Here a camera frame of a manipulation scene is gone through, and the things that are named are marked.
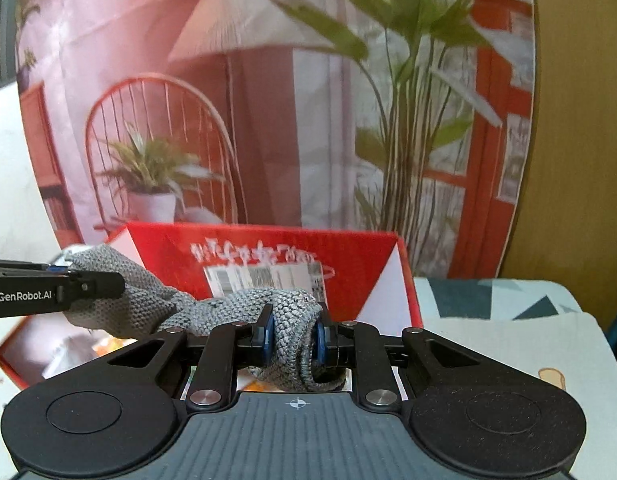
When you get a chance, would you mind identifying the grey knitted cloth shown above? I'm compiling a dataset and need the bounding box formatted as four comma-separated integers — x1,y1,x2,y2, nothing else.
66,245,346,392

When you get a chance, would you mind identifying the printed room backdrop poster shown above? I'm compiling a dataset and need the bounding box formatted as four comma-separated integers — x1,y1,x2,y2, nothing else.
14,0,535,278

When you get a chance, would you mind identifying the red strawberry cardboard box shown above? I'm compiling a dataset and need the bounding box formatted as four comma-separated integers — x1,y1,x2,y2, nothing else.
0,221,425,392

